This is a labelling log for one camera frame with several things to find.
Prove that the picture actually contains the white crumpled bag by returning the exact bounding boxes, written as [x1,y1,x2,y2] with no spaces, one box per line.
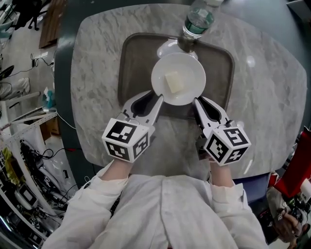
[0,77,31,101]

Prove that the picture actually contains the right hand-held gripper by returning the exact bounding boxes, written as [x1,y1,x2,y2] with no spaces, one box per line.
[193,96,252,167]

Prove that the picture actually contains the red box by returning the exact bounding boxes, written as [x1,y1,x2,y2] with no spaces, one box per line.
[274,125,311,198]

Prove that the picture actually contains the small white dish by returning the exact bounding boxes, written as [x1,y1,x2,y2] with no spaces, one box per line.
[156,38,199,60]

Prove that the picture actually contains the person's white shirt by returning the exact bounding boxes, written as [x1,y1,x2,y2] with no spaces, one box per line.
[41,174,269,249]

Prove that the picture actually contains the clear bottle with green label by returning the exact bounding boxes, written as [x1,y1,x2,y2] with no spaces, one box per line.
[177,0,215,53]

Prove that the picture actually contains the black cable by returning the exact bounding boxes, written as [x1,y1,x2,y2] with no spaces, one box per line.
[7,53,55,78]

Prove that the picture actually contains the black office chair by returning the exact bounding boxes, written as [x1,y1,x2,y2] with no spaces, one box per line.
[14,0,52,32]

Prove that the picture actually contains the person's left forearm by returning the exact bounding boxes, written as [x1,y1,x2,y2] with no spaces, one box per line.
[63,159,133,219]

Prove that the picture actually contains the large white round plate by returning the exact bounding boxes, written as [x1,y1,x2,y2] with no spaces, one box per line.
[151,52,207,106]

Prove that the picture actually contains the blue chair seat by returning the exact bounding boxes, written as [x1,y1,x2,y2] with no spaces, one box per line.
[232,173,271,203]

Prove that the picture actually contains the brown serving tray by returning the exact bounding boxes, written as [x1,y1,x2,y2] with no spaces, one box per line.
[117,32,236,120]

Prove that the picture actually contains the brown wooden board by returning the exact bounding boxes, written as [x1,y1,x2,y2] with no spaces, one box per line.
[38,0,68,50]

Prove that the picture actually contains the white perforated metal frame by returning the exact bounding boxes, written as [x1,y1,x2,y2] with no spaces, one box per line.
[0,108,59,149]

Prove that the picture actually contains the pale yellow food block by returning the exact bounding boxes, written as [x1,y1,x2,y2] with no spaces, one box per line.
[164,71,185,93]

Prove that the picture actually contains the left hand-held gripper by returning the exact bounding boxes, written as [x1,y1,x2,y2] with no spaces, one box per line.
[101,90,165,163]

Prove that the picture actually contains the person's right forearm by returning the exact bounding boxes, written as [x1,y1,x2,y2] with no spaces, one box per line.
[208,160,252,219]

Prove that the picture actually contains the teal plastic object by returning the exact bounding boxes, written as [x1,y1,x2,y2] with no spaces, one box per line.
[42,89,57,109]

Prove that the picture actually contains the pile of grey equipment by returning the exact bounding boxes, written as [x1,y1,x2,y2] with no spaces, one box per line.
[0,138,70,246]

